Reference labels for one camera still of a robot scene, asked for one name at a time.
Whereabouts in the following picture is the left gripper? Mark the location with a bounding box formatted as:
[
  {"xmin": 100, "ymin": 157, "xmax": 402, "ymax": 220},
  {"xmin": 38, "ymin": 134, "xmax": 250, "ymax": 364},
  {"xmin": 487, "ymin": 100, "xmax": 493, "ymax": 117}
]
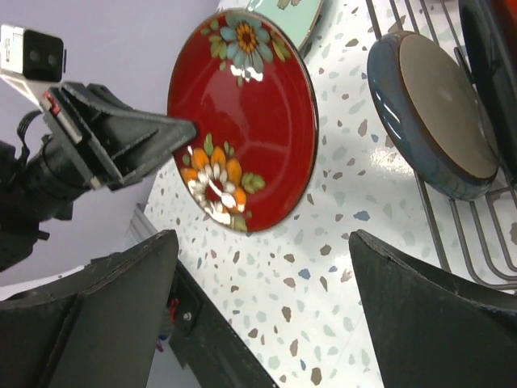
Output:
[{"xmin": 15, "ymin": 82, "xmax": 198, "ymax": 202}]

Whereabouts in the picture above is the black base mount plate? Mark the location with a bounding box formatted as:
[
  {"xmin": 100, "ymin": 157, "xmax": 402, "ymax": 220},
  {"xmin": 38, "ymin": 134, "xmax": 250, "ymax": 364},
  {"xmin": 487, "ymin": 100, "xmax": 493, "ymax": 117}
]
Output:
[{"xmin": 161, "ymin": 263, "xmax": 278, "ymax": 388}]

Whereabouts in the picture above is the red floral plate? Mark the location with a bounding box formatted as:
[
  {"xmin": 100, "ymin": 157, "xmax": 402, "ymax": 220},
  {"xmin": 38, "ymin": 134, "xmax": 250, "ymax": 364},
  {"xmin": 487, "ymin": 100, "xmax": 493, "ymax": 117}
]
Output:
[{"xmin": 167, "ymin": 8, "xmax": 319, "ymax": 233}]

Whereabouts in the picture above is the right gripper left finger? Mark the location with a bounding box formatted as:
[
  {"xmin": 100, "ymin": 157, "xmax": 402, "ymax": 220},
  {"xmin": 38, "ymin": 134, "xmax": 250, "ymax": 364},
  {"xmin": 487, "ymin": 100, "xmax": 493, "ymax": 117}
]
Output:
[{"xmin": 1, "ymin": 230, "xmax": 179, "ymax": 387}]

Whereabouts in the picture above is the dark blue plate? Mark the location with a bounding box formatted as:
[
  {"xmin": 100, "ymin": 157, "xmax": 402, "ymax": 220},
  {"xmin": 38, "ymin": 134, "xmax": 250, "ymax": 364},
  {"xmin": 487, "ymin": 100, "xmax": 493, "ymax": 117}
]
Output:
[{"xmin": 367, "ymin": 31, "xmax": 500, "ymax": 200}]

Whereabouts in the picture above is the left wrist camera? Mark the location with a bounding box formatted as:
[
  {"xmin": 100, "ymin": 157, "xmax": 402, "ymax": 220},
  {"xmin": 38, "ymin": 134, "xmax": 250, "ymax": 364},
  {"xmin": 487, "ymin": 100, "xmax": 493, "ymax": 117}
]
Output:
[{"xmin": 1, "ymin": 23, "xmax": 67, "ymax": 107}]

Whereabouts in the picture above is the black wire dish rack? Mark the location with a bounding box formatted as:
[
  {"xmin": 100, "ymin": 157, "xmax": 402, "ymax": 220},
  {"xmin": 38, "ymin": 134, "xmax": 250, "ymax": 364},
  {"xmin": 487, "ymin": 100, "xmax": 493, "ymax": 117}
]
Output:
[{"xmin": 366, "ymin": 1, "xmax": 516, "ymax": 292}]

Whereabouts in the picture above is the aluminium frame rail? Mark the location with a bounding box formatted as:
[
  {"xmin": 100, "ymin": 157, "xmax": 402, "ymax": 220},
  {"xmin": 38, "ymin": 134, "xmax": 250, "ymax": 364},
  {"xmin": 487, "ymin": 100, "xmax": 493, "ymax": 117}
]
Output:
[{"xmin": 124, "ymin": 204, "xmax": 158, "ymax": 247}]

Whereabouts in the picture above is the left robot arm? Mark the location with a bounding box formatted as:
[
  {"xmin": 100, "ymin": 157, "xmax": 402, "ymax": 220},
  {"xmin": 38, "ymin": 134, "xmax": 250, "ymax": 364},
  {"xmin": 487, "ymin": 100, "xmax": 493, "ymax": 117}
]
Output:
[{"xmin": 1, "ymin": 82, "xmax": 198, "ymax": 270}]

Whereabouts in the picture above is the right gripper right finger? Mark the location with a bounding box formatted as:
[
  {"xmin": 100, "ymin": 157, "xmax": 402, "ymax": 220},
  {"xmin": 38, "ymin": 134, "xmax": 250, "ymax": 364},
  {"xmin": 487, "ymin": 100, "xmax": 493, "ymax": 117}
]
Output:
[{"xmin": 349, "ymin": 230, "xmax": 516, "ymax": 387}]

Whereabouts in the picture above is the green floral plate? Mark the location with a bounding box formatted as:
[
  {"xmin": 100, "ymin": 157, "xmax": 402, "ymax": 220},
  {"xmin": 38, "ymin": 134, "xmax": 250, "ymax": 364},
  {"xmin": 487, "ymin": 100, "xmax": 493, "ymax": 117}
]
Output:
[{"xmin": 246, "ymin": 0, "xmax": 325, "ymax": 49}]

